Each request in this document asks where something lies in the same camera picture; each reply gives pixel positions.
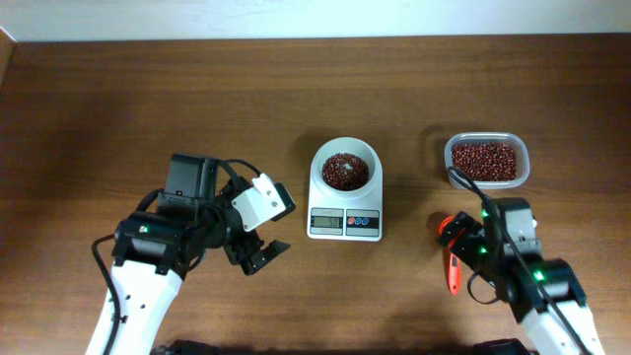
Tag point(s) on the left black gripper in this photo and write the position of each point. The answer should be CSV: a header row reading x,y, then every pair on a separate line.
x,y
264,255

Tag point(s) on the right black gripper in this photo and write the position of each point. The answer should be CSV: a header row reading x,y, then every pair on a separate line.
x,y
460,237

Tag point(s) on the orange measuring scoop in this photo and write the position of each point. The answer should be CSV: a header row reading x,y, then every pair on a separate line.
x,y
452,272

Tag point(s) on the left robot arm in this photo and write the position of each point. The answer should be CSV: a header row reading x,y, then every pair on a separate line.
x,y
204,205

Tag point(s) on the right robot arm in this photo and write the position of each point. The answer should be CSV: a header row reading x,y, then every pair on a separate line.
x,y
545,296

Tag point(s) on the white digital kitchen scale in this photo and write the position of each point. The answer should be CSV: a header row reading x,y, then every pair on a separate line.
x,y
355,215

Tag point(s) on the red adzuki beans in container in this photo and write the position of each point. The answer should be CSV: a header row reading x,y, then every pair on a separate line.
x,y
486,161

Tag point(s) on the red beans in bowl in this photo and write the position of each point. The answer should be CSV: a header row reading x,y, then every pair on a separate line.
x,y
345,172

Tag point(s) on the white round bowl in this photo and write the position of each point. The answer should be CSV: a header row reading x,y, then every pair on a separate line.
x,y
353,146

